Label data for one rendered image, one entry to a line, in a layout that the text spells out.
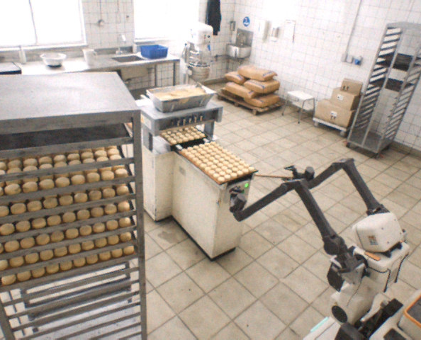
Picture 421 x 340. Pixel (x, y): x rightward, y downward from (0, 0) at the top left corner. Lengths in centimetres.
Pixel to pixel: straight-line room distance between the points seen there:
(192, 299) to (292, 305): 81
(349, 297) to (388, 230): 47
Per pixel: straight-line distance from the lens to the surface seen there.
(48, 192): 140
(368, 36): 614
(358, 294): 215
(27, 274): 173
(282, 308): 293
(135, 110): 124
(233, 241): 308
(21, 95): 143
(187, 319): 275
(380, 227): 186
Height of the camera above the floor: 228
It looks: 32 degrees down
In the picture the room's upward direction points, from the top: 5 degrees clockwise
